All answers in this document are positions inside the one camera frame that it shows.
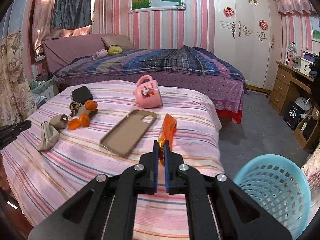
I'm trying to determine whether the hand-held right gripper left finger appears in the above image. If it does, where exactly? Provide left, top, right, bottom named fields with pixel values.
left=28, top=140, right=160, bottom=240

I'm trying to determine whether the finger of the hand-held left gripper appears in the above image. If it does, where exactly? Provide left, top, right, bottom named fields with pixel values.
left=0, top=120, right=32, bottom=150

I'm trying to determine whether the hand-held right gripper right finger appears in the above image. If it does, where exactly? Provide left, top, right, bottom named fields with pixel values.
left=164, top=141, right=293, bottom=240

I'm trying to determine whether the orange plastic wrapper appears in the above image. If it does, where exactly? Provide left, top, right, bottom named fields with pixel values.
left=158, top=113, right=178, bottom=167

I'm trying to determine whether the beige phone case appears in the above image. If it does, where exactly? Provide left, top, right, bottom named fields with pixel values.
left=100, top=109, right=157, bottom=158

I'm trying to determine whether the light blue plastic basket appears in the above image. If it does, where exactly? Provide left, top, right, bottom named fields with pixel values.
left=232, top=154, right=312, bottom=240

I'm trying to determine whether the beige plastic bag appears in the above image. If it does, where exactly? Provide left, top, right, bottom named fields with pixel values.
left=37, top=121, right=60, bottom=152

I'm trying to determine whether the white bedside cabinet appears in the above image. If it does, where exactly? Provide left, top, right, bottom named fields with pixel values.
left=30, top=79, right=59, bottom=103

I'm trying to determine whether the floral curtain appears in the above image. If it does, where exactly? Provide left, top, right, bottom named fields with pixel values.
left=0, top=30, right=38, bottom=128

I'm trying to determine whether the pale green cloth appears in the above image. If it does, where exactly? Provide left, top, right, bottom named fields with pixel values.
left=29, top=79, right=54, bottom=89

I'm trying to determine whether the pink striped tablecloth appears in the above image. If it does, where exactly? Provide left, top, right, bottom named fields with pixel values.
left=0, top=80, right=224, bottom=240

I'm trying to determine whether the tangerine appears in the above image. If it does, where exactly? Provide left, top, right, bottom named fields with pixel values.
left=78, top=113, right=91, bottom=128
left=84, top=100, right=98, bottom=112

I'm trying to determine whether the pink cartoon mug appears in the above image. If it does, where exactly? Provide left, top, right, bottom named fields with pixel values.
left=132, top=75, right=163, bottom=109

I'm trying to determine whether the black textured wallet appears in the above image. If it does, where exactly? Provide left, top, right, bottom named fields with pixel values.
left=71, top=85, right=93, bottom=105

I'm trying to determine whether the purple headboard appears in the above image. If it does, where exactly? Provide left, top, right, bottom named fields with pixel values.
left=42, top=33, right=117, bottom=74

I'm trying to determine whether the plaid patchwork quilt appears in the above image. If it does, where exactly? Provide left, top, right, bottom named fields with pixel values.
left=54, top=45, right=247, bottom=83

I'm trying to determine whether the light blue curtain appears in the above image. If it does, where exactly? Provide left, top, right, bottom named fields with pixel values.
left=0, top=0, right=40, bottom=40

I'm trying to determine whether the pink cloth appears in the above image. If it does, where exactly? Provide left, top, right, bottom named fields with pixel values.
left=92, top=49, right=108, bottom=60

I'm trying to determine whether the pink window curtain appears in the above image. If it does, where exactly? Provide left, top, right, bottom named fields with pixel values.
left=31, top=0, right=97, bottom=55

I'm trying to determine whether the yellow-green cloth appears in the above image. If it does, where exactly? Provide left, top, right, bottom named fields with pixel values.
left=107, top=45, right=123, bottom=56

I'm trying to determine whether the tan pillow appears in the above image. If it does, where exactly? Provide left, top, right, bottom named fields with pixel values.
left=101, top=34, right=134, bottom=51

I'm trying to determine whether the black paper bag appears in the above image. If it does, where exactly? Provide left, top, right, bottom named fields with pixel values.
left=282, top=102, right=304, bottom=131

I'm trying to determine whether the dark grey hanging cloth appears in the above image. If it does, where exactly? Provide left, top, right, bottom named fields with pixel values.
left=51, top=0, right=92, bottom=30

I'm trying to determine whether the white wardrobe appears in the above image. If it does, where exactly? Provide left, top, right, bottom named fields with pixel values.
left=212, top=0, right=284, bottom=92

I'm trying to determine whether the wooden desk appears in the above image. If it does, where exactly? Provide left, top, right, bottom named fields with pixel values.
left=269, top=61, right=320, bottom=150

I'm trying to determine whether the white round appliance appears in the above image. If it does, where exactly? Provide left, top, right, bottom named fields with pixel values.
left=295, top=96, right=313, bottom=112

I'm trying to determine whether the white storage box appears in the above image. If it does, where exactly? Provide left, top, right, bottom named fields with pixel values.
left=299, top=56, right=313, bottom=75

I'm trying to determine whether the desk lamp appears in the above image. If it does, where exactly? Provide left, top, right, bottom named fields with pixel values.
left=286, top=42, right=298, bottom=67

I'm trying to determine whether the small wall photo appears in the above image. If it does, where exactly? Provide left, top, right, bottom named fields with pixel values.
left=311, top=16, right=320, bottom=42

